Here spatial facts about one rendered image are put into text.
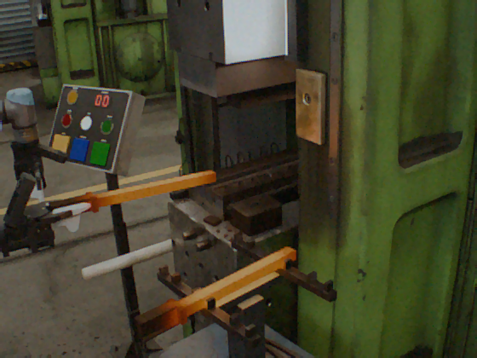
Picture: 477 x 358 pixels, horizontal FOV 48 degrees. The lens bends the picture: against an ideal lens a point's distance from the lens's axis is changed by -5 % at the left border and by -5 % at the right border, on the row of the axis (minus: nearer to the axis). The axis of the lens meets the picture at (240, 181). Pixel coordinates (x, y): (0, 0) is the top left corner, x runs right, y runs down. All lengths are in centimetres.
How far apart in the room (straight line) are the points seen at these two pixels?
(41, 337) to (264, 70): 177
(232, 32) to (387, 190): 53
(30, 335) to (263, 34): 191
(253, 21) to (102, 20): 486
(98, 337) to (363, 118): 182
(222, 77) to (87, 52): 498
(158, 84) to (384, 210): 531
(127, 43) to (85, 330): 411
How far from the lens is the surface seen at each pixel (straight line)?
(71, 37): 635
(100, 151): 192
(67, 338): 275
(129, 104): 190
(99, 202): 127
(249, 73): 151
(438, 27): 147
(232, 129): 184
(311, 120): 136
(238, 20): 141
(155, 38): 642
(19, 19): 937
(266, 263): 121
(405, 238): 159
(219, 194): 157
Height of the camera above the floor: 165
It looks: 23 degrees down
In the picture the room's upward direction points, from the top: 2 degrees counter-clockwise
